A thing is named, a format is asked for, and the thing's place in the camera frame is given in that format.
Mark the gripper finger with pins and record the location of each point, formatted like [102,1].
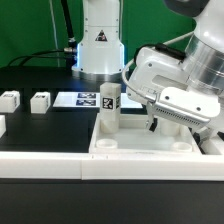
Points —
[202,135]

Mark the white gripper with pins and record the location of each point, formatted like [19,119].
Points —
[161,83]

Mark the white square tabletop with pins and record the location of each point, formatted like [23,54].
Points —
[132,137]

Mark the white U-shaped fence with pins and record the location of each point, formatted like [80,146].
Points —
[96,166]

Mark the white sheet with tags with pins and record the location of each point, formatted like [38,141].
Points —
[88,100]

